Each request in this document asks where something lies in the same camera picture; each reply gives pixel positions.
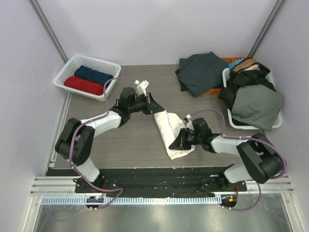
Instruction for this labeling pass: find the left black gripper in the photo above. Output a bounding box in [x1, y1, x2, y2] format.
[128, 93, 164, 115]

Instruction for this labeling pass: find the white floral print t-shirt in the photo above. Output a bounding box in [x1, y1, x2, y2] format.
[154, 110, 195, 160]

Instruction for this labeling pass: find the white plastic lattice basket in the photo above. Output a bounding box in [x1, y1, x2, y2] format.
[54, 55, 121, 102]

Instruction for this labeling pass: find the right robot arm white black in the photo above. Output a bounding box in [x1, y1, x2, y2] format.
[169, 118, 287, 191]

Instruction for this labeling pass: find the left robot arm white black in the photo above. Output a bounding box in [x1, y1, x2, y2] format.
[55, 87, 165, 193]

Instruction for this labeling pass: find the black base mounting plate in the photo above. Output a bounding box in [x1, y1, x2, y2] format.
[46, 167, 247, 198]

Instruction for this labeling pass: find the white plastic laundry bin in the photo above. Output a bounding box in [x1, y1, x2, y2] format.
[222, 68, 282, 130]

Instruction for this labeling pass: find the dark teal folded t-shirt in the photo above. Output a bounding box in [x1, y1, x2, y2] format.
[175, 52, 229, 97]

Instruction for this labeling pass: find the orange plastic tray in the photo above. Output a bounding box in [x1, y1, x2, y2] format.
[202, 57, 243, 95]

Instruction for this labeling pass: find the rolled red t-shirt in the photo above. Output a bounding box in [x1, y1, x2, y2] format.
[64, 76, 104, 95]

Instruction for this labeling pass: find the rolled navy blue t-shirt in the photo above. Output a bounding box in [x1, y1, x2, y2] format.
[74, 65, 113, 86]

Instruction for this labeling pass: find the grey green t-shirt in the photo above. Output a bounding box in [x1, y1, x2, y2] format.
[231, 85, 283, 131]

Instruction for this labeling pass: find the blue cloth in bin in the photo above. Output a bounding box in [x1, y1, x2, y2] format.
[228, 58, 246, 71]

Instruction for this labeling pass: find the black crumpled garment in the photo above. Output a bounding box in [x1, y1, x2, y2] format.
[218, 63, 276, 110]

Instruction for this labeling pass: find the tan beige garment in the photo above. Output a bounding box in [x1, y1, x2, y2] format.
[232, 58, 258, 72]

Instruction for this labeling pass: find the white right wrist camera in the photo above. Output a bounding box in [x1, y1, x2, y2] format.
[183, 115, 194, 130]

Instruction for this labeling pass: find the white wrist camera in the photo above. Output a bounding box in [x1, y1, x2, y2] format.
[134, 80, 149, 97]
[183, 115, 194, 130]

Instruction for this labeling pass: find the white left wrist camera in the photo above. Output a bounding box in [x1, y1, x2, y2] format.
[134, 80, 149, 97]

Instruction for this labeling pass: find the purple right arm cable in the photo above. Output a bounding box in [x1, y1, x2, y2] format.
[184, 108, 288, 212]

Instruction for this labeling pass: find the slotted white cable duct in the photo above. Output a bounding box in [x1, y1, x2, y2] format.
[41, 195, 222, 205]

